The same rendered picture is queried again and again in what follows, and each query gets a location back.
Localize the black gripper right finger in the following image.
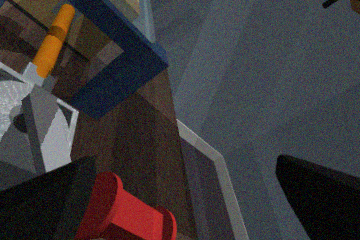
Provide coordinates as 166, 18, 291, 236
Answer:
276, 154, 360, 240

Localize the blue inverted u-shaped frame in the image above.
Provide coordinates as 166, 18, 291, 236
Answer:
68, 0, 169, 120

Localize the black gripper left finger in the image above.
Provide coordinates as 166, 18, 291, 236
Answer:
0, 156, 97, 240

